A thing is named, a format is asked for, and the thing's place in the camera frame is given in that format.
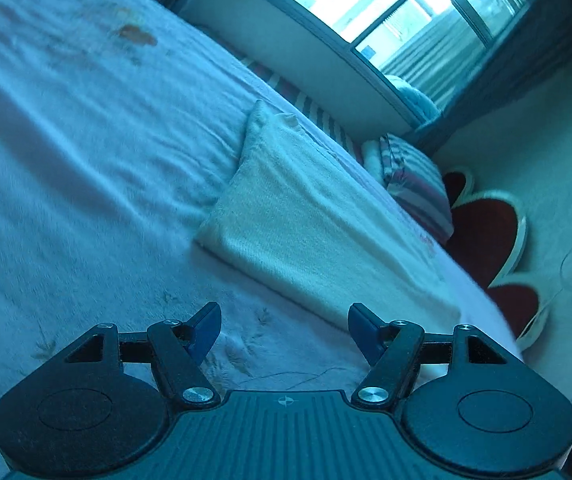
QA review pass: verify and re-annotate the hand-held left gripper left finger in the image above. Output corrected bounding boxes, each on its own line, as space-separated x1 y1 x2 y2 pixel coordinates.
63 301 223 409

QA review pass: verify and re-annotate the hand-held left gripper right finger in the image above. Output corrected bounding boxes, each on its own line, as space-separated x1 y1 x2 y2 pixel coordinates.
348 302 510 407

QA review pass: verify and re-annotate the white towel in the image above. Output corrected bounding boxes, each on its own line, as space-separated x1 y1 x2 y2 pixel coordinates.
195 99 462 333

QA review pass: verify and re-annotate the dark thread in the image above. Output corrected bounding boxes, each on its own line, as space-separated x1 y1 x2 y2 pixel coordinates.
248 366 349 392

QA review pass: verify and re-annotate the red and white headboard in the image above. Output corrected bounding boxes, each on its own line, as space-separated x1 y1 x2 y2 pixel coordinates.
440 167 551 353

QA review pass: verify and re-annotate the striped pillow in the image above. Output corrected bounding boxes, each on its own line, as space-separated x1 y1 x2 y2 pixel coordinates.
361 132 455 246

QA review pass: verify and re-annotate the floral bed sheet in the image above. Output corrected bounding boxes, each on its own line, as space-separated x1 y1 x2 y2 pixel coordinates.
0 0 524 480

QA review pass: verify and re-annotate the striped mattress cover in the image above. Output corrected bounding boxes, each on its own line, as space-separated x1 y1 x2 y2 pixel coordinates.
238 55 367 163

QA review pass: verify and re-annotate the blue quilt on windowsill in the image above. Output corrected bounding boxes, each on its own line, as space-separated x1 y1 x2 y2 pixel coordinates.
383 74 441 123

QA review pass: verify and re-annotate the window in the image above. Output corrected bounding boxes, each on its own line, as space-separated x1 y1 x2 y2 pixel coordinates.
233 0 531 126

